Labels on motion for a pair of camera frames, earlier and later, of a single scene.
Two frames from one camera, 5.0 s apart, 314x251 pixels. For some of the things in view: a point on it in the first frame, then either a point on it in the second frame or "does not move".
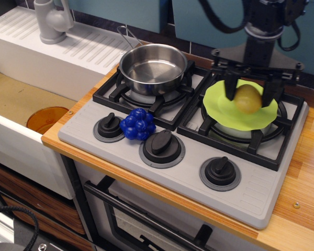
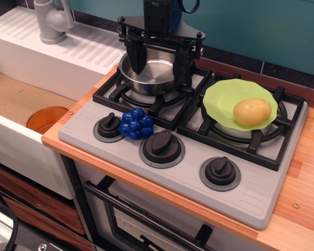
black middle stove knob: x=161 y=150 does not move
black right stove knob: x=220 y=174 does not move
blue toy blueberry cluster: x=138 y=124 does not move
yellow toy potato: x=247 y=99 to x=252 y=111
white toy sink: x=27 y=74 does not move
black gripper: x=259 y=58 to x=162 y=25
